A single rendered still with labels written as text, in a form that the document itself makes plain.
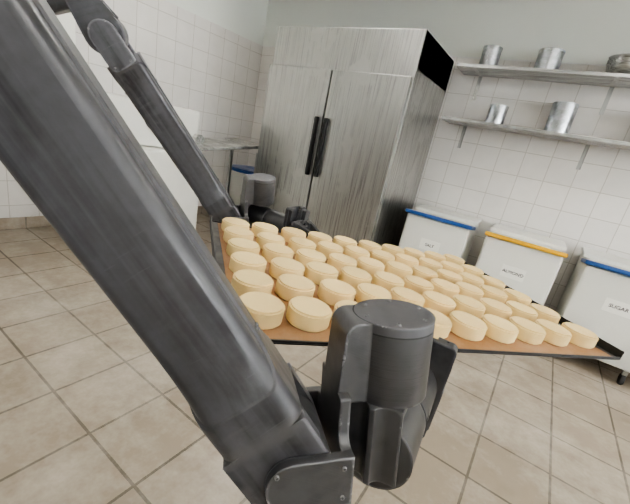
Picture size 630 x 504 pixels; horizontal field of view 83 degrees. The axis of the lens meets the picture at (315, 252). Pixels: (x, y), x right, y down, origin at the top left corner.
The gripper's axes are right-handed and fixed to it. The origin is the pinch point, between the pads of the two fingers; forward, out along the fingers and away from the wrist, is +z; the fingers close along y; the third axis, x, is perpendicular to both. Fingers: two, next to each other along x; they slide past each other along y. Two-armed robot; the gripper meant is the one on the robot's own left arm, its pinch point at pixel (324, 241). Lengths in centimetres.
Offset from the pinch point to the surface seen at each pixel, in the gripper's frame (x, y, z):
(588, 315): -221, 50, 111
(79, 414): -1, 101, -84
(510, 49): -295, -127, -1
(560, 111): -266, -81, 50
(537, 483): -90, 95, 84
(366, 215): -214, 30, -58
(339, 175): -218, 4, -92
